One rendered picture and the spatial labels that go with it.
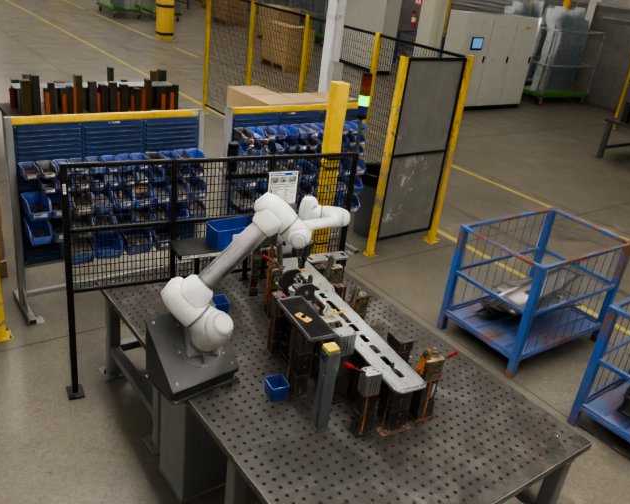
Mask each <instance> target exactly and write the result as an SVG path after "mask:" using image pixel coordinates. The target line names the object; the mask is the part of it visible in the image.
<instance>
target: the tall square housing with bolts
mask: <svg viewBox="0 0 630 504"><path fill-rule="evenodd" d="M333 330H334V331H335V332H336V333H337V335H336V337H334V338H332V340H331V342H335V343H336V344H337V346H338V347H339V348H340V352H341V355H345V356H341V357H340V363H339V369H338V373H337V374H336V378H335V384H334V391H333V397H332V403H331V405H333V404H334V405H335V404H341V403H342V404H343V402H344V403H346V402H347V401H348V400H347V399H346V398H345V397H346V392H347V386H348V380H349V374H350V373H349V368H348V367H345V366H344V363H345V362H347V363H349V364H350V362H351V356H352V355H354V348H355V342H356V336H357V333H356V332H355V331H354V330H353V329H352V328H351V327H350V326H345V327H340V328H334V329H333Z"/></svg>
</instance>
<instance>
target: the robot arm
mask: <svg viewBox="0 0 630 504"><path fill-rule="evenodd" d="M254 210H255V211H256V213H255V215H254V217H253V219H252V221H253V222H252V223H251V224H250V225H249V226H248V227H247V228H246V229H245V230H244V231H243V232H242V233H241V234H240V235H239V236H238V237H237V238H235V239H234V240H233V241H232V242H231V243H230V245H229V246H228V247H227V248H226V249H225V250H224V251H222V252H221V253H220V254H219V255H218V256H217V257H216V258H215V259H214V260H213V261H212V262H211V263H210V264H209V265H208V266H207V267H206V268H205V269H204V270H203V271H202V272H201V273H200V274H199V275H190V276H188V277H187V278H185V279H183V278H182V277H176V278H172V279H171V280H170V281H169V283H168V284H167V285H166V286H165V287H164V289H163V290H162V291H161V296H162V299H163V302H164V304H165V306H166V307H167V309H168V310H169V311H170V313H171V314H172V315H173V316H174V317H175V318H176V319H177V320H178V321H179V322H181V323H182V326H183V329H184V334H185V343H186V354H185V355H186V357H187V358H190V357H193V356H200V357H201V361H202V364H208V356H209V355H212V356H219V355H220V351H219V348H218V347H220V346H222V345H223V344H224V343H226V342H227V341H228V339H229V338H230V336H231V335H232V332H233V321H232V319H231V318H230V316H229V315H228V314H226V313H225V312H223V311H219V310H217V309H216V308H214V307H212V306H211V305H209V304H208V303H209V301H210V300H211V298H212V296H213V291H212V290H213V289H214V288H215V287H216V286H217V285H218V284H219V283H220V282H221V281H222V280H224V279H225V278H226V277H227V276H228V275H229V274H230V273H231V272H232V271H233V270H234V269H235V268H236V267H237V266H238V265H239V264H240V263H241V262H242V261H243V260H244V259H245V258H246V257H247V256H248V255H249V254H250V253H251V252H252V251H253V250H254V249H255V248H256V247H257V246H258V245H259V244H260V243H261V242H262V241H263V240H264V239H266V238H267V237H270V236H273V235H274V234H276V233H278V234H279V235H280V236H281V237H282V238H283V239H284V240H285V241H286V242H288V243H289V245H290V246H291V247H293V248H295V256H296V257H297V258H298V261H297V262H298V268H299V269H301V266H302V267H303V268H305V262H306V260H307V258H308V256H310V254H311V251H312V247H313V245H314V243H315V242H314V241H313V240H311V236H312V232H313V230H318V229H323V228H328V227H331V228H335V227H342V226H346V225H347V224H348V223H349V221H350V213H349V212H348V211H347V210H345V209H343V208H339V207H333V206H321V205H318V202H317V200H316V198H315V197H312V196H307V197H304V198H303V199H302V202H301V205H300V208H299V216H298V215H297V214H296V213H295V211H294V210H293V209H292V208H291V207H290V206H289V205H288V204H287V203H286V202H285V201H284V200H282V199H281V198H279V197H278V196H276V195H274V194H271V193H268V192H267V193H265V194H264V195H263V196H261V197H260V198H259V199H258V200H256V201H255V204H254ZM309 243H310V244H309ZM308 244H309V247H308ZM303 248H304V256H302V251H303ZM298 249H299V252H298ZM301 256H302V258H301Z"/></svg>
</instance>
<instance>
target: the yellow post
mask: <svg viewBox="0 0 630 504"><path fill-rule="evenodd" d="M349 88H350V85H349V84H348V83H346V82H343V81H331V82H330V90H329V98H328V106H327V114H326V122H325V129H324V137H323V145H322V153H340V152H341V142H342V131H343V126H344V121H345V116H346V109H347V102H348V95H349ZM327 159H328V165H327ZM330 161H331V162H334V157H332V160H331V158H325V164H324V170H326V167H327V170H329V169H330V170H334V171H333V176H332V171H330V175H329V171H327V173H326V171H320V176H319V177H318V178H321V179H319V184H318V185H321V180H322V185H324V182H325V185H326V186H325V188H324V186H318V192H320V188H321V192H323V190H324V192H326V191H327V192H328V193H327V197H326V193H324V196H323V193H321V194H320V193H316V194H317V202H318V203H319V205H322V206H328V200H326V204H325V200H323V203H322V200H320V202H319V196H320V199H322V197H323V199H329V206H331V201H332V205H333V202H334V199H332V194H333V198H334V195H335V192H332V191H333V187H334V191H335V188H336V185H331V191H330V184H331V178H329V182H328V178H326V180H325V174H326V177H328V176H329V177H335V172H336V177H337V174H338V167H339V163H334V169H333V163H331V167H330ZM336 165H337V171H336ZM322 172H323V178H322ZM327 184H328V190H327ZM329 193H330V198H329ZM313 234H318V230H316V233H315V230H313V232H312V239H311V240H313V241H316V242H315V243H314V248H313V247H312V248H313V249H312V250H313V254H315V251H316V254H318V251H319V253H321V252H322V253H324V252H325V253H326V252H327V247H326V250H325V247H324V246H325V245H326V246H327V245H328V238H329V234H328V236H327V234H325V235H324V234H321V229H319V234H320V235H318V241H317V235H315V240H314V235H313ZM320 236H321V240H323V237H324V240H325V241H324V242H323V241H321V242H320V241H319V240H320ZM326 237H327V243H326ZM316 243H317V247H319V244H320V247H321V248H320V249H319V248H317V249H316V248H315V247H316ZM322 244H323V250H322Z"/></svg>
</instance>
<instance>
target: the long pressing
mask: <svg viewBox="0 0 630 504"><path fill-rule="evenodd" d="M297 261H298V258H297V257H292V258H284V259H283V265H284V269H283V274H284V272H286V271H287V270H291V269H298V268H297V267H296V265H298V262H297ZM304 269H305V270H306V271H307V272H301V274H302V275H303V276H304V278H306V279H307V280H308V276H309V275H313V283H312V284H314V285H315V287H317V288H318V289H319V290H318V291H316V290H315V298H316V299H317V300H318V301H319V302H320V303H321V304H322V305H323V306H324V310H323V312H322V315H323V316H325V315H334V316H335V317H336V318H337V319H338V320H341V322H342V324H343V327H345V326H349V325H352V324H353V325H354V326H355V327H356V328H357V329H358V330H359V331H357V332H356V333H357V336H356V342H355V348H354V350H355V351H356V352H357V353H358V354H359V355H360V356H361V357H362V359H363V360H364V361H365V362H366V363H367V364H368V365H369V366H372V365H377V366H378V367H379V369H380V370H381V371H382V372H383V375H382V380H383V381H384V382H385V383H386V385H387V386H388V387H389V388H390V389H391V390H392V391H393V392H395V393H397V394H405V393H409V392H413V391H417V390H421V389H424V388H426V386H427V383H426V382H425V381H424V380H423V379H422V378H421V377H420V376H419V375H418V374H417V373H416V372H415V371H414V370H413V369H412V368H411V367H410V366H409V365H408V364H407V363H406V362H405V361H404V360H403V359H402V358H401V357H400V356H399V355H398V354H397V353H396V352H395V351H394V350H393V349H392V348H391V347H390V346H389V345H388V344H387V343H386V342H385V341H384V340H383V339H382V338H381V337H380V336H379V335H378V334H377V333H376V332H375V331H374V330H373V329H372V328H371V327H370V326H369V325H368V324H367V323H366V322H365V321H364V320H363V319H362V318H361V317H360V316H359V315H358V314H357V313H356V312H355V311H354V310H353V309H352V308H351V307H350V306H349V305H348V304H347V303H346V302H345V301H344V300H342V299H341V298H340V297H339V296H338V295H337V294H336V292H335V289H334V286H333V285H332V284H331V283H330V282H329V281H328V280H327V279H326V278H325V277H324V276H323V275H322V274H320V273H319V272H318V271H317V270H316V269H315V268H314V267H313V266H312V265H311V264H310V263H309V262H308V261H307V260H306V262H305V268H304ZM319 294H324V295H325V296H326V297H327V298H322V297H321V296H320V295H319ZM326 301H331V302H332V303H333V304H334V305H335V306H336V307H337V308H344V309H345V310H346V312H342V314H344V315H345V316H346V318H347V319H348V320H349V321H350V322H351V323H346V322H345V321H344V320H343V319H342V318H341V317H340V316H339V315H338V314H339V313H337V314H333V313H332V312H331V311H330V310H333V308H332V307H331V306H330V305H329V304H328V303H327V302H326ZM356 321H358V322H356ZM359 335H364V336H365V337H366V338H367V339H368V340H369V341H370V342H364V341H363V340H362V339H361V337H360V336H359ZM361 345H363V346H361ZM372 345H373V346H375V347H376V348H377V349H378V350H379V351H380V352H381V353H375V352H374V351H373V350H372V349H371V348H370V347H369V346H372ZM381 357H386V358H387V359H388V360H389V362H390V363H392V362H394V363H395V366H394V367H395V368H391V367H390V365H387V364H386V363H385V362H384V361H383V360H382V359H381ZM383 368H385V369H383ZM392 369H397V370H398V371H399V372H400V373H401V374H402V375H403V376H404V377H402V378H400V377H398V376H397V375H396V374H395V373H394V372H393V371H392Z"/></svg>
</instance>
